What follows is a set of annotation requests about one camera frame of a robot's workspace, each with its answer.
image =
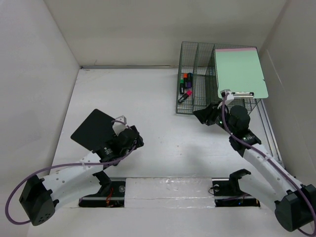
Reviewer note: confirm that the pink clipboard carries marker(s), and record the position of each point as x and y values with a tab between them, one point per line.
236	49

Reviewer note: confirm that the green clipboard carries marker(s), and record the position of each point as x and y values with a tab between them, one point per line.
240	72

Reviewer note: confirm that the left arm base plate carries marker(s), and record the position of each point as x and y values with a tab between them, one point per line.
114	198

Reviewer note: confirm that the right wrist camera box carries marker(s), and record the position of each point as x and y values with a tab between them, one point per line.
227	96

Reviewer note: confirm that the orange highlighter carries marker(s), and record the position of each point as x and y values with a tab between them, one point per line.
185	77

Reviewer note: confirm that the blue highlighter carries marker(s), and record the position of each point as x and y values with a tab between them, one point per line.
190	76

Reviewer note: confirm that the green wire mesh organizer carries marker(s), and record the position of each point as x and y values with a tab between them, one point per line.
198	58

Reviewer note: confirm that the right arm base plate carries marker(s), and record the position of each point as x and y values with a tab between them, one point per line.
226	196

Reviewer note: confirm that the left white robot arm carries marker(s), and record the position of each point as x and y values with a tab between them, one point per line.
42	197

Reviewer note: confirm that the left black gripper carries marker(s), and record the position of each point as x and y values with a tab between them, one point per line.
137	143

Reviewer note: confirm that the black mat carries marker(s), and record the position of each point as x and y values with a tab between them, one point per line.
95	131

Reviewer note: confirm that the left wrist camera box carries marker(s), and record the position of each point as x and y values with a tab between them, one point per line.
119	123

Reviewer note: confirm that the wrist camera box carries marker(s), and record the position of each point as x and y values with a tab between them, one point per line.
227	96
119	123

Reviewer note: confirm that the green highlighter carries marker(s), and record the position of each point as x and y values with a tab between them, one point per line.
182	86

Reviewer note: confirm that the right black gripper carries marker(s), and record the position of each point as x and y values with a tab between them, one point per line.
208	113

